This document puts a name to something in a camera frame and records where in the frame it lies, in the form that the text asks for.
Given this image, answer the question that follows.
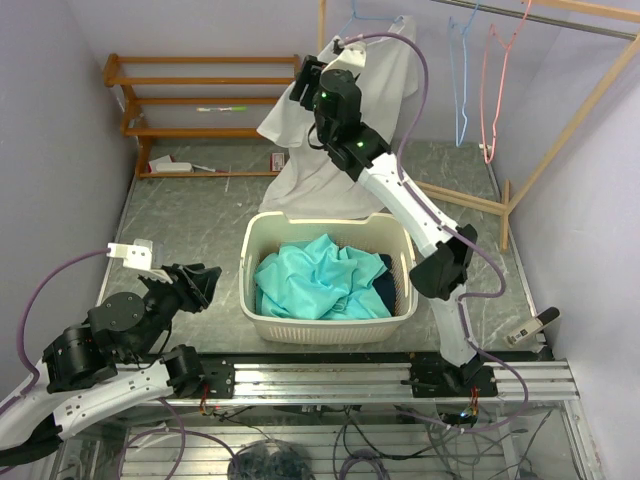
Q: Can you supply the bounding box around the green white marker pen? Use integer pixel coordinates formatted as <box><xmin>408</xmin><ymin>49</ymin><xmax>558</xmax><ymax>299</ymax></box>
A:
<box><xmin>196</xmin><ymin>105</ymin><xmax>248</xmax><ymax>113</ymax></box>

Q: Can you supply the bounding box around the teal t shirt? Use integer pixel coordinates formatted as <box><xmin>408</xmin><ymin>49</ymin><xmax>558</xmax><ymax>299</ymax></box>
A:
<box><xmin>254</xmin><ymin>234</ymin><xmax>390</xmax><ymax>321</ymax></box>

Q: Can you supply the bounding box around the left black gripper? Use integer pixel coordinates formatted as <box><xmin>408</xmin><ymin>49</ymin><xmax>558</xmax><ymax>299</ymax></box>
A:
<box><xmin>129</xmin><ymin>260</ymin><xmax>223</xmax><ymax>359</ymax></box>

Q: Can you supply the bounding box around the red white pen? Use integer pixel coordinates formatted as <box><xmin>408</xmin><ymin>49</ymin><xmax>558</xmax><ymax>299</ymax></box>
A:
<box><xmin>192</xmin><ymin>164</ymin><xmax>229</xmax><ymax>174</ymax></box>

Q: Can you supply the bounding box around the red white small box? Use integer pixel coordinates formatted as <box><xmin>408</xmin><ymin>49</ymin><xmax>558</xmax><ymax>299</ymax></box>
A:
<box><xmin>270</xmin><ymin>152</ymin><xmax>286</xmax><ymax>172</ymax></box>

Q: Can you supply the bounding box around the cream plastic laundry basket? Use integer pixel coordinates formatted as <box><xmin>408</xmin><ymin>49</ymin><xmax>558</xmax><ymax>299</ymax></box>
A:
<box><xmin>239</xmin><ymin>211</ymin><xmax>418</xmax><ymax>345</ymax></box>

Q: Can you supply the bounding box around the navy blue t shirt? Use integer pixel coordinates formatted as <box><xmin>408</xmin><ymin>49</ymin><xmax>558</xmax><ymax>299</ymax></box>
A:
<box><xmin>372</xmin><ymin>254</ymin><xmax>396</xmax><ymax>317</ymax></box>

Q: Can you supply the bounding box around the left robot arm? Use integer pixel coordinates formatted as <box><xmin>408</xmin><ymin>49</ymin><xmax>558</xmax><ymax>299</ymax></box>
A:
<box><xmin>1</xmin><ymin>264</ymin><xmax>221</xmax><ymax>467</ymax></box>

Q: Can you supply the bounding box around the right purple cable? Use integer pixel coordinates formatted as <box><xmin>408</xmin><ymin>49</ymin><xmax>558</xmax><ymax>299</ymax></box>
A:
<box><xmin>344</xmin><ymin>32</ymin><xmax>530</xmax><ymax>434</ymax></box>

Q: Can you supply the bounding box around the white box on rack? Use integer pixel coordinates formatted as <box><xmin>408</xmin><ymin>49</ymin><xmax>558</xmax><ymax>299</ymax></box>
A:
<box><xmin>148</xmin><ymin>155</ymin><xmax>194</xmax><ymax>174</ymax></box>

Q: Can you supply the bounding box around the metal hanging rod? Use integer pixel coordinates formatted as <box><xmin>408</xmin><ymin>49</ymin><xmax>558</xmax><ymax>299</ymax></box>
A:
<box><xmin>432</xmin><ymin>0</ymin><xmax>636</xmax><ymax>41</ymax></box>

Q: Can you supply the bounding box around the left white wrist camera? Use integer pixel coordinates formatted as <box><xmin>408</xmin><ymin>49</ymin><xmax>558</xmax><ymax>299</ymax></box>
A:
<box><xmin>107</xmin><ymin>239</ymin><xmax>173</xmax><ymax>284</ymax></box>

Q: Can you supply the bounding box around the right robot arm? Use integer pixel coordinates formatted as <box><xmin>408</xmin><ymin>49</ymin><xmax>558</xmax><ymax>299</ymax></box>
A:
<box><xmin>289</xmin><ymin>55</ymin><xmax>483</xmax><ymax>396</ymax></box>

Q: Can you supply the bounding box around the wooden clothes rack frame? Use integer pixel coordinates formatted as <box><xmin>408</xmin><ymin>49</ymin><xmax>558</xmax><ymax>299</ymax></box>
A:
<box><xmin>316</xmin><ymin>0</ymin><xmax>640</xmax><ymax>253</ymax></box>

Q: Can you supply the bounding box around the purple cable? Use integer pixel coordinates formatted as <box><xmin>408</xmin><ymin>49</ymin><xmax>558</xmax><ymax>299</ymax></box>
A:
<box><xmin>344</xmin><ymin>32</ymin><xmax>530</xmax><ymax>434</ymax></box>
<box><xmin>0</xmin><ymin>249</ymin><xmax>111</xmax><ymax>416</ymax></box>

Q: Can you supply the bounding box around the wooden shoe rack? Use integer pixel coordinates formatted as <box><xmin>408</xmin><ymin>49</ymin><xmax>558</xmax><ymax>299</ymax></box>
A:
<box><xmin>102</xmin><ymin>53</ymin><xmax>301</xmax><ymax>179</ymax></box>

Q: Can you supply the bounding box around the white t shirt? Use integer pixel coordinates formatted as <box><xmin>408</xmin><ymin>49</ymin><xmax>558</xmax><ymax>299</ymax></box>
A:
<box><xmin>258</xmin><ymin>38</ymin><xmax>418</xmax><ymax>219</ymax></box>

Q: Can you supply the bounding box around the blue hanger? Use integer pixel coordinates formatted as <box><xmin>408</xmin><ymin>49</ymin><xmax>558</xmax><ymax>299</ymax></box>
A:
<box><xmin>349</xmin><ymin>0</ymin><xmax>404</xmax><ymax>24</ymax></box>
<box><xmin>447</xmin><ymin>1</ymin><xmax>479</xmax><ymax>147</ymax></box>

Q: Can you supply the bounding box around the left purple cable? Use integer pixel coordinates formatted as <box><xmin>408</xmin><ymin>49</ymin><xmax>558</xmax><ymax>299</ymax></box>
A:
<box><xmin>0</xmin><ymin>249</ymin><xmax>111</xmax><ymax>416</ymax></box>

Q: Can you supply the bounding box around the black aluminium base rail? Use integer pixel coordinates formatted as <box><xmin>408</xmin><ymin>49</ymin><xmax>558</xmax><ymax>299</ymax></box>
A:
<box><xmin>144</xmin><ymin>351</ymin><xmax>571</xmax><ymax>401</ymax></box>

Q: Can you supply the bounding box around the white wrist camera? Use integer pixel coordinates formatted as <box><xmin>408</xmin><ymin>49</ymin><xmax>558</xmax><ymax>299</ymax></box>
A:
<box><xmin>107</xmin><ymin>239</ymin><xmax>173</xmax><ymax>284</ymax></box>
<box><xmin>326</xmin><ymin>37</ymin><xmax>367</xmax><ymax>75</ymax></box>

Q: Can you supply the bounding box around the pink wire hanger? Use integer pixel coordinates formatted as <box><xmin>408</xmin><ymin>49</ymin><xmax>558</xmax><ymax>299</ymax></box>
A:
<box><xmin>479</xmin><ymin>1</ymin><xmax>533</xmax><ymax>165</ymax></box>

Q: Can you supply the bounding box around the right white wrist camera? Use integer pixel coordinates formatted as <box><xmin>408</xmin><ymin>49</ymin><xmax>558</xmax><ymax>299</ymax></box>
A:
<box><xmin>326</xmin><ymin>37</ymin><xmax>367</xmax><ymax>75</ymax></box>

